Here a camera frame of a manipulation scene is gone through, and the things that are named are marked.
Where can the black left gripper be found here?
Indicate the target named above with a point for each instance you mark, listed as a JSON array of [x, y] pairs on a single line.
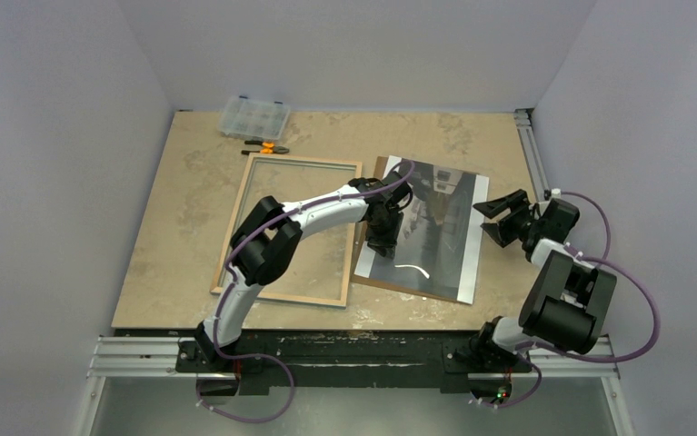
[[390, 241]]

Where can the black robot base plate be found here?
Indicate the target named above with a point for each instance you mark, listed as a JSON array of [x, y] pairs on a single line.
[[255, 373]]

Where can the aluminium front rail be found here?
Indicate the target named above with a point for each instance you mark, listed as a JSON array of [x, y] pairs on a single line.
[[163, 357]]

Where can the blue wooden picture frame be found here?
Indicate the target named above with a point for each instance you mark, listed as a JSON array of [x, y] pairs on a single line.
[[319, 272]]

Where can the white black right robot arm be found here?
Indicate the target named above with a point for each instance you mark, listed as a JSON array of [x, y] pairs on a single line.
[[566, 307]]

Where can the brown cardboard backing board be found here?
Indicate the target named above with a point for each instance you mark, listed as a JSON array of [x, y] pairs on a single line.
[[378, 283]]

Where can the clear plastic organizer box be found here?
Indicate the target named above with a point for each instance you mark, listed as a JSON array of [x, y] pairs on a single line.
[[250, 119]]

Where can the orange black pliers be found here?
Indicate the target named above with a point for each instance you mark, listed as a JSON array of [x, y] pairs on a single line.
[[263, 147]]

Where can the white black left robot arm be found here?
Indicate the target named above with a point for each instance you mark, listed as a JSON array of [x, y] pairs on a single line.
[[264, 244]]

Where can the grey landscape photo print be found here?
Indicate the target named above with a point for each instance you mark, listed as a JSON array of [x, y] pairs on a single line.
[[438, 222]]

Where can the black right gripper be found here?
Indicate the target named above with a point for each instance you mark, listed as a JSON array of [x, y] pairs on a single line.
[[518, 218]]

